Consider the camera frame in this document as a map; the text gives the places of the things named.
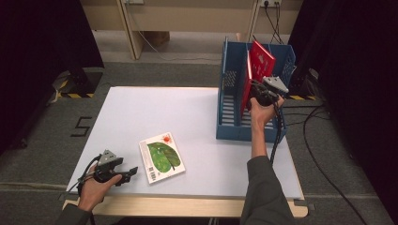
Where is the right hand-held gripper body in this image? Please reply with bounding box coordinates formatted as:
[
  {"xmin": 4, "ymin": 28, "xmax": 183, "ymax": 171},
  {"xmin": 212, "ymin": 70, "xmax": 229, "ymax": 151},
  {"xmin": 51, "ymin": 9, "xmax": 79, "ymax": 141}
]
[{"xmin": 251, "ymin": 75, "xmax": 289, "ymax": 107}]

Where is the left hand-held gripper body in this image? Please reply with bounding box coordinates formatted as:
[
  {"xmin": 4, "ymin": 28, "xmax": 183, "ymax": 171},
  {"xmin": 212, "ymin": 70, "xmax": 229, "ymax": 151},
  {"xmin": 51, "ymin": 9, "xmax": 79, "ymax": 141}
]
[{"xmin": 93, "ymin": 149, "xmax": 124, "ymax": 184}]

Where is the white book with green leaf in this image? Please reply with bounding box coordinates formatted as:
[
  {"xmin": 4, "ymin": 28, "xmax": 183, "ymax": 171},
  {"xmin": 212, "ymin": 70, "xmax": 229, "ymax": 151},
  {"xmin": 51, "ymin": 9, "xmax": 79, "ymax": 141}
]
[{"xmin": 138, "ymin": 131, "xmax": 186, "ymax": 185}]

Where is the blue plastic file rack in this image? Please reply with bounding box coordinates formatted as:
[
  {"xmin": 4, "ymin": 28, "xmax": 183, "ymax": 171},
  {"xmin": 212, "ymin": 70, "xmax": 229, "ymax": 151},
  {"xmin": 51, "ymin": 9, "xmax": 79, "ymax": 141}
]
[{"xmin": 215, "ymin": 40, "xmax": 297, "ymax": 144}]

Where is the person's right hand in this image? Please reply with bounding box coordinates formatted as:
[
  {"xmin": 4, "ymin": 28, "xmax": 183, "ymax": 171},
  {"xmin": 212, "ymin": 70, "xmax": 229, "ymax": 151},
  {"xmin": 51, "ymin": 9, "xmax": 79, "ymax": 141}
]
[{"xmin": 249, "ymin": 97, "xmax": 285, "ymax": 130}]

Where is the person's left hand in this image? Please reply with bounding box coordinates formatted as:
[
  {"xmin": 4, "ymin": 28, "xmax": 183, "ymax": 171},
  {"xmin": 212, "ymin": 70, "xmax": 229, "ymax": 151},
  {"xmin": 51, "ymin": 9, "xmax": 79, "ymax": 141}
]
[{"xmin": 77, "ymin": 165, "xmax": 123, "ymax": 213}]

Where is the yellow black hazard tape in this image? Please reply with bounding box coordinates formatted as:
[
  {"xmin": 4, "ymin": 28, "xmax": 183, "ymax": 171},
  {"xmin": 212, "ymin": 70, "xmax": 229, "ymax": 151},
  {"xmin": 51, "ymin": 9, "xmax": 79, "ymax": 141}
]
[
  {"xmin": 287, "ymin": 94, "xmax": 317, "ymax": 101},
  {"xmin": 59, "ymin": 92, "xmax": 95, "ymax": 99}
]

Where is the black stand base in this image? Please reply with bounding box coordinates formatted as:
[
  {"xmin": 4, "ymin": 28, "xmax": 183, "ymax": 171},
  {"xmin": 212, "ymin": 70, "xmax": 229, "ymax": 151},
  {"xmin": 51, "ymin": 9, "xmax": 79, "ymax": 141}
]
[
  {"xmin": 285, "ymin": 68, "xmax": 320, "ymax": 98},
  {"xmin": 60, "ymin": 67, "xmax": 104, "ymax": 97}
]

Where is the grey tape piece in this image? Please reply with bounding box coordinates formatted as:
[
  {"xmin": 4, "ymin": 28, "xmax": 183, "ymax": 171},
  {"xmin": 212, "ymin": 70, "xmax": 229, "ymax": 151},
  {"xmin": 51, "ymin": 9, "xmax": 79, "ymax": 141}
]
[
  {"xmin": 57, "ymin": 192, "xmax": 80, "ymax": 202},
  {"xmin": 293, "ymin": 198, "xmax": 317, "ymax": 212}
]

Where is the black curtain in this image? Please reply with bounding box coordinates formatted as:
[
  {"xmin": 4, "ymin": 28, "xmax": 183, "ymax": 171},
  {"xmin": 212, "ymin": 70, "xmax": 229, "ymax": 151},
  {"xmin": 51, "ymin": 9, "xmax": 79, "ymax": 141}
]
[
  {"xmin": 287, "ymin": 0, "xmax": 398, "ymax": 217},
  {"xmin": 0, "ymin": 0, "xmax": 106, "ymax": 156}
]

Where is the cardboard box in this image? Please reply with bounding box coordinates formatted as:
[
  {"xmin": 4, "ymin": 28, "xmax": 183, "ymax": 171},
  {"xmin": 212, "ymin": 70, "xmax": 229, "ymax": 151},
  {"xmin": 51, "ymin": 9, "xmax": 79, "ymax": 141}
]
[{"xmin": 142, "ymin": 31, "xmax": 171, "ymax": 48}]

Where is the left hand-held gripper cable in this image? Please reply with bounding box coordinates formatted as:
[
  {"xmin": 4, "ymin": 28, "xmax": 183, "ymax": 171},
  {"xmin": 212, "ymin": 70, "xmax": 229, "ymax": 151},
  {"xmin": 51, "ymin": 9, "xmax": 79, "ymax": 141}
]
[{"xmin": 66, "ymin": 154, "xmax": 103, "ymax": 196}]

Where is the hand-held gripper cable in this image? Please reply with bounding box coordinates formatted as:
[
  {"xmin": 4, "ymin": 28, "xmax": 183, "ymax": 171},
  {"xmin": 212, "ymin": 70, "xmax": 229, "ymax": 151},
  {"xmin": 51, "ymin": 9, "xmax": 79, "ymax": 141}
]
[
  {"xmin": 66, "ymin": 154, "xmax": 103, "ymax": 196},
  {"xmin": 269, "ymin": 102, "xmax": 286, "ymax": 167}
]

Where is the right hand-held gripper cable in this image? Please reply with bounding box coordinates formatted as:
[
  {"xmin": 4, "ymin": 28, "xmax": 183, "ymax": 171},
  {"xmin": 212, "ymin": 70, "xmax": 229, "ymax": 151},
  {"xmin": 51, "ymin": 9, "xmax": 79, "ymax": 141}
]
[{"xmin": 269, "ymin": 102, "xmax": 286, "ymax": 167}]

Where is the black power cable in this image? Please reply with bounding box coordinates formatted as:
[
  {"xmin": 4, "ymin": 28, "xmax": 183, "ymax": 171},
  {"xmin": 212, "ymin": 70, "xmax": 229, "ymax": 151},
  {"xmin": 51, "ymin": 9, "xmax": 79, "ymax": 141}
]
[
  {"xmin": 264, "ymin": 2, "xmax": 284, "ymax": 45},
  {"xmin": 270, "ymin": 2, "xmax": 290, "ymax": 45}
]

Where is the long black floor cable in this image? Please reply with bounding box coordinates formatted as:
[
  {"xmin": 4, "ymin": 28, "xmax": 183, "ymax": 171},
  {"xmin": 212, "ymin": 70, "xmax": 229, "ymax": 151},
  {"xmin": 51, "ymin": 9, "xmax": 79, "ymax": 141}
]
[{"xmin": 301, "ymin": 105, "xmax": 369, "ymax": 225}]

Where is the white wall socket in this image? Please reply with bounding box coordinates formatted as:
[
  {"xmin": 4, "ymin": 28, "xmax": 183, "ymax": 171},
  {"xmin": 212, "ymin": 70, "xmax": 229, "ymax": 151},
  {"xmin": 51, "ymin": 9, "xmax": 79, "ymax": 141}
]
[{"xmin": 260, "ymin": 0, "xmax": 283, "ymax": 8}]

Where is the white floor cable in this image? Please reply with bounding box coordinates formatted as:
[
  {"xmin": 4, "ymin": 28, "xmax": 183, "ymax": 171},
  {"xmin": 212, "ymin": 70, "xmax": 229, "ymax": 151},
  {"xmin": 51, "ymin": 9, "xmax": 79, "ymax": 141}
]
[{"xmin": 137, "ymin": 31, "xmax": 223, "ymax": 62}]

